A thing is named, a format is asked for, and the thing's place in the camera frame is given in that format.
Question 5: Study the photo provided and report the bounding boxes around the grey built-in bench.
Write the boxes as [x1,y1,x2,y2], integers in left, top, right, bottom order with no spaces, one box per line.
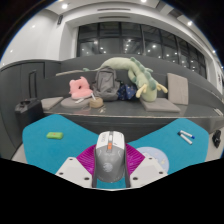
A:
[0,54,224,143]

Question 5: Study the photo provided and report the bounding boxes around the black suitcase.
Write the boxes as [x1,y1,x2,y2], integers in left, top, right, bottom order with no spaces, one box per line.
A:
[14,97,45,131]

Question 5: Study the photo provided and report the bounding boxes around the green eraser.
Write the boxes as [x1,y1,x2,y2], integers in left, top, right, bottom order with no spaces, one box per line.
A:
[46,131,64,140]

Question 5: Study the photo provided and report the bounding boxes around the grey backpack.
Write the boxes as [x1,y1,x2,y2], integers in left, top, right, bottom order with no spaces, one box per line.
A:
[91,65,122,102]

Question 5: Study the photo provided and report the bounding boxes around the tan round hat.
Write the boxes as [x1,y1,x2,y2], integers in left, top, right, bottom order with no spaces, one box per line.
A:
[88,97,104,109]

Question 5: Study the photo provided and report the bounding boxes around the large grey seat cushion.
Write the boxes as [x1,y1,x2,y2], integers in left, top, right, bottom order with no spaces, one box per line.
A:
[139,97,182,114]

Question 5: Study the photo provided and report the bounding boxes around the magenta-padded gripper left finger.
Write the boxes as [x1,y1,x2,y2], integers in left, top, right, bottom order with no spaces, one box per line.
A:
[54,143,98,188]

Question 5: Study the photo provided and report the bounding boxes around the white marker with black cap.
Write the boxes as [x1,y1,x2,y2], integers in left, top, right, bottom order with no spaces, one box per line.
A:
[177,131,194,146]

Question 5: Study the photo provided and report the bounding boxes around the round light blue mouse pad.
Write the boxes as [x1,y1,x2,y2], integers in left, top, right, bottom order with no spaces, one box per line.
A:
[136,146,170,174]

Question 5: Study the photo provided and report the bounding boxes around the upright beige cushion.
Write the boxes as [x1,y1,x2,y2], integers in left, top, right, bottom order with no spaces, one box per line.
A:
[166,72,190,106]

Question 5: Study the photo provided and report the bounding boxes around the dark blue patterned bag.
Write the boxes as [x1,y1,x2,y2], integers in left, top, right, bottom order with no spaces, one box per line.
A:
[117,83,138,101]

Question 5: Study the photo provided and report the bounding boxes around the flat grey seat cushion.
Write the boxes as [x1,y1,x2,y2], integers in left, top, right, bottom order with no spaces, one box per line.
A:
[40,96,64,112]

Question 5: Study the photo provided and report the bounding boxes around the green plush dragon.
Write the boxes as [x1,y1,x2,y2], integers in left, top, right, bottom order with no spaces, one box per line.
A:
[83,56,169,103]

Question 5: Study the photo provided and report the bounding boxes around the pink plush cushion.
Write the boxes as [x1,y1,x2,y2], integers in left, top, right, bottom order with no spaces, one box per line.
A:
[68,76,94,100]

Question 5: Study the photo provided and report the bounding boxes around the round grey seat cushion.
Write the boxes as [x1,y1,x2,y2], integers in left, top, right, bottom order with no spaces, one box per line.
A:
[60,96,93,109]

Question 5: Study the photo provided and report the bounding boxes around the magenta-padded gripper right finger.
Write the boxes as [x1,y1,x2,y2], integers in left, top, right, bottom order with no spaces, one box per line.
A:
[123,143,169,188]

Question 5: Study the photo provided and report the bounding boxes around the dark glass window wall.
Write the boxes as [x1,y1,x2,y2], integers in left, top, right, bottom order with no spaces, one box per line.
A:
[76,21,208,79]

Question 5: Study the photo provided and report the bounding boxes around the small black object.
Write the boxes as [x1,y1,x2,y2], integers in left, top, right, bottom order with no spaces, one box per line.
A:
[211,129,222,149]

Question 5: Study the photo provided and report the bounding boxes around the grey computer mouse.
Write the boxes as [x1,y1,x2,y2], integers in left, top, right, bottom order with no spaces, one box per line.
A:
[92,130,128,184]

